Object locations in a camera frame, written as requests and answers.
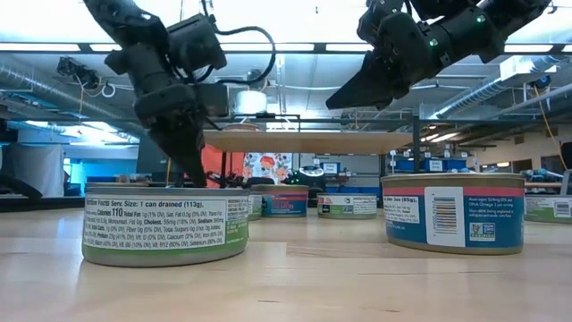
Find floral print cloth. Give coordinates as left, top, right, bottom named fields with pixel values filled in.
left=241, top=153, right=294, bottom=185

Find wooden shelf black metal legs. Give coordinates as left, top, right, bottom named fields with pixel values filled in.
left=196, top=113, right=422, bottom=189

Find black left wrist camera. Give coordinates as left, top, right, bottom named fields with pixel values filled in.
left=166, top=13, right=228, bottom=75

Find orange panel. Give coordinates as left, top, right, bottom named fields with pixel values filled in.
left=205, top=143, right=246, bottom=188

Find green label tuna can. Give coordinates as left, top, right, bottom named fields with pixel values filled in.
left=248, top=192, right=264, bottom=222
left=316, top=192, right=379, bottom=221
left=81, top=182, right=250, bottom=268
left=524, top=194, right=572, bottom=225

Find yellow hanging cable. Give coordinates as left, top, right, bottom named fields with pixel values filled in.
left=533, top=84, right=568, bottom=172

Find white curtain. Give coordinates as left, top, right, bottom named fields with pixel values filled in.
left=0, top=145, right=66, bottom=199

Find ceiling light rail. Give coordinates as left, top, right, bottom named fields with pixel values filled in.
left=0, top=41, right=572, bottom=55

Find white ceiling vent box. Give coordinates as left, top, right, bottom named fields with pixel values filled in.
left=499, top=55, right=559, bottom=82

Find dark grey monitor panel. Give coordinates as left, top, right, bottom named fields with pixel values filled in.
left=136, top=133, right=173, bottom=182

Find black left camera cable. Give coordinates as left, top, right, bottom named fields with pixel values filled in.
left=209, top=25, right=277, bottom=86

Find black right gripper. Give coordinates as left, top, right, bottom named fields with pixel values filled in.
left=325, top=13, right=448, bottom=111

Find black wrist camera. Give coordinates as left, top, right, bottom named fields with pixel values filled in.
left=166, top=13, right=228, bottom=75
left=357, top=0, right=410, bottom=46

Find black aluminium table frame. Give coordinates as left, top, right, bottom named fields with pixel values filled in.
left=0, top=195, right=383, bottom=213

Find blue storage bin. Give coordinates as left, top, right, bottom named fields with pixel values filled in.
left=395, top=158, right=468, bottom=174
left=324, top=186, right=381, bottom=196

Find silver ceiling duct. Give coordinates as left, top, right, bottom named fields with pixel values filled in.
left=431, top=53, right=559, bottom=120

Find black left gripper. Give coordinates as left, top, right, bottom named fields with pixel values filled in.
left=133, top=48, right=209, bottom=188

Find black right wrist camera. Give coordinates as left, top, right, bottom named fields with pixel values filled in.
left=357, top=0, right=410, bottom=46

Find white ceiling pipe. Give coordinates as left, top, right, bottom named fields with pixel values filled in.
left=491, top=82, right=572, bottom=118

